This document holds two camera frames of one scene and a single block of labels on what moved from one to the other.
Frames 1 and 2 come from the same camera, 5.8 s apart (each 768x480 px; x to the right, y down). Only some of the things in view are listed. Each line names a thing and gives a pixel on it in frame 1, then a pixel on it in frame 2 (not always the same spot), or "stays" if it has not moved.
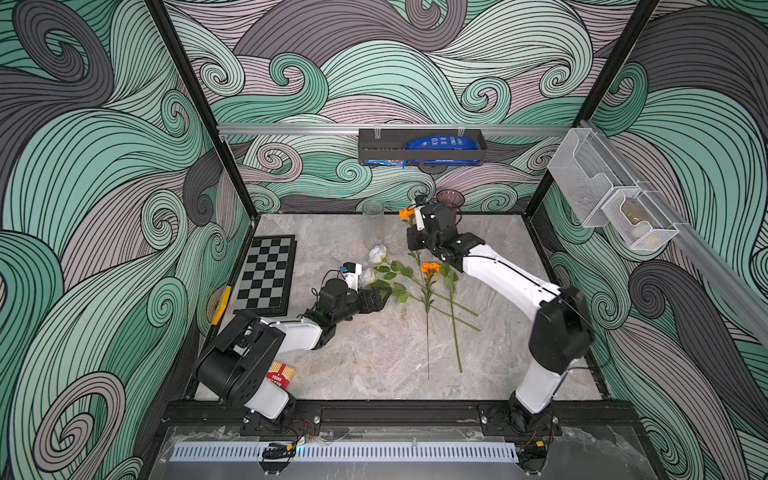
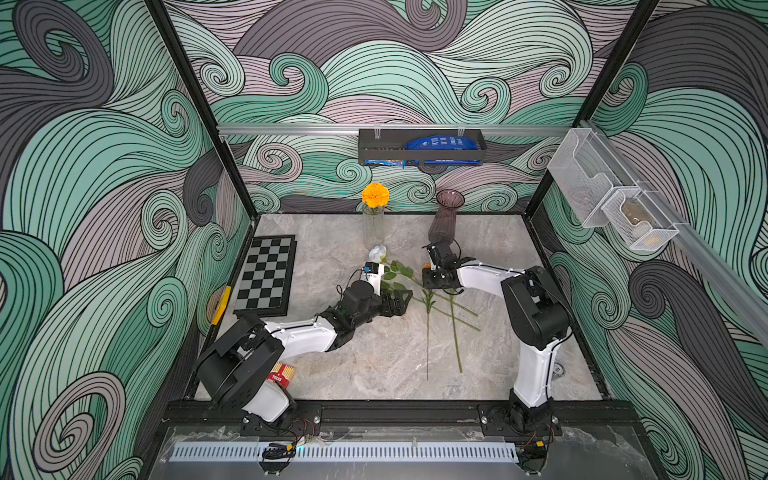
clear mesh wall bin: [586, 170] stays
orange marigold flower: [430, 270] stays
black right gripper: [417, 238] to [430, 278]
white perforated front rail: [387, 452] stays
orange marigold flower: [407, 214] to [376, 195]
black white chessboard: [266, 280] stays
